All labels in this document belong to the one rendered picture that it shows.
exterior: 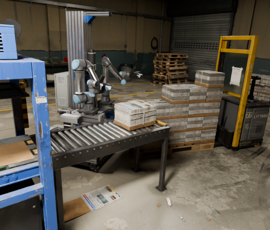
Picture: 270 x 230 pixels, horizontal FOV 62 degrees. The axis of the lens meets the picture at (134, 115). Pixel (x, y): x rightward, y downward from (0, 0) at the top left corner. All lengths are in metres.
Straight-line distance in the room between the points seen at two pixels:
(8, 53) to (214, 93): 2.94
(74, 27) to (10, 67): 1.83
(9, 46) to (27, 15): 7.64
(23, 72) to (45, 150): 0.53
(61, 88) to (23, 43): 5.98
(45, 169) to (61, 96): 1.79
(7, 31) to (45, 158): 0.83
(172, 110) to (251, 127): 1.49
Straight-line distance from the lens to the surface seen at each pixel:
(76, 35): 3.16
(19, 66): 1.47
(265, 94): 7.91
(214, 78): 3.73
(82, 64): 2.84
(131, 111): 2.30
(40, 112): 1.54
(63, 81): 3.28
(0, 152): 2.12
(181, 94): 3.44
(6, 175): 1.83
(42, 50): 9.33
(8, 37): 1.63
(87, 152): 2.02
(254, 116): 4.25
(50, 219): 1.95
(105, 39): 10.36
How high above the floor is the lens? 1.68
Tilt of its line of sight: 18 degrees down
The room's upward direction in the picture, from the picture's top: 2 degrees clockwise
